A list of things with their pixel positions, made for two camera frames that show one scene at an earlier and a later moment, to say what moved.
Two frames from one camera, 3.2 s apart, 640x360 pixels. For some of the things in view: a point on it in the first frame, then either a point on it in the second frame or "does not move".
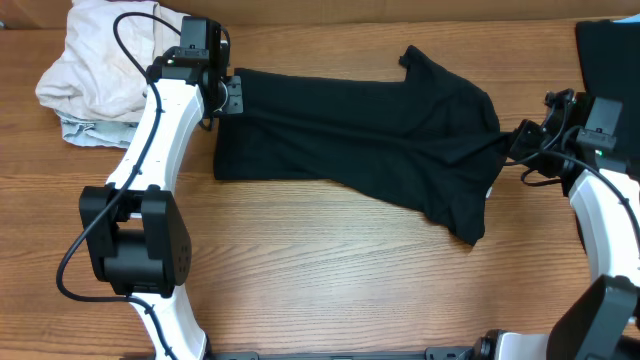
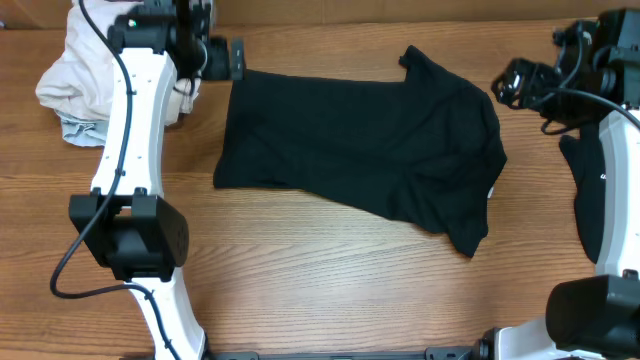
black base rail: x=432 y=353 does not move
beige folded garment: x=92 y=76 does not move
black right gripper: x=518 y=140 -> x=533 y=75
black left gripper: x=235 y=101 -> x=221 y=66
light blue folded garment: x=97 y=133 does not move
